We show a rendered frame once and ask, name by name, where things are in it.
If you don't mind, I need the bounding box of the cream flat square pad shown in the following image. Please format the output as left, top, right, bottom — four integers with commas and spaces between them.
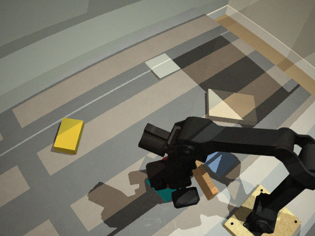
144, 54, 180, 80

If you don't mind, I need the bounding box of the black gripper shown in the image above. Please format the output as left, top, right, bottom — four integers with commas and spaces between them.
168, 154, 200, 208

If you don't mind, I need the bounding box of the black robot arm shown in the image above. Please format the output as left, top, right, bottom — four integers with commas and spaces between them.
138, 117, 315, 236

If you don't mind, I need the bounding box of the wooden plank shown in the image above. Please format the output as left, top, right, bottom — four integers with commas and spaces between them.
192, 160, 218, 200

